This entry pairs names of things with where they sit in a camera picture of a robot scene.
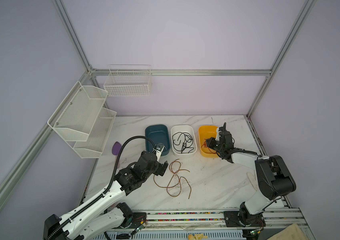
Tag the teal plastic bin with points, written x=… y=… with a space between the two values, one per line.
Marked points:
x=159 y=134

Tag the white work glove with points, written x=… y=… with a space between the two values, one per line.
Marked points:
x=252 y=180

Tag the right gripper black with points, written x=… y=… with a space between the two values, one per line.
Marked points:
x=211 y=141

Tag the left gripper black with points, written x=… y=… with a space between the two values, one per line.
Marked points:
x=158 y=167

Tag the white plastic bin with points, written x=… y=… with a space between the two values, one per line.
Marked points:
x=183 y=140

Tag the white mesh two-tier shelf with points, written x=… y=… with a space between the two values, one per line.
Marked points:
x=83 y=121

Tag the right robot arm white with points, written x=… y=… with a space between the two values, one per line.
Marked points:
x=273 y=176

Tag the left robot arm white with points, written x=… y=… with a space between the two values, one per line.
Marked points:
x=104 y=211

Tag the white wire basket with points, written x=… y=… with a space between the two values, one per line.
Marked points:
x=129 y=80

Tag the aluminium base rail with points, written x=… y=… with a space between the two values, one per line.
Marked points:
x=198 y=225

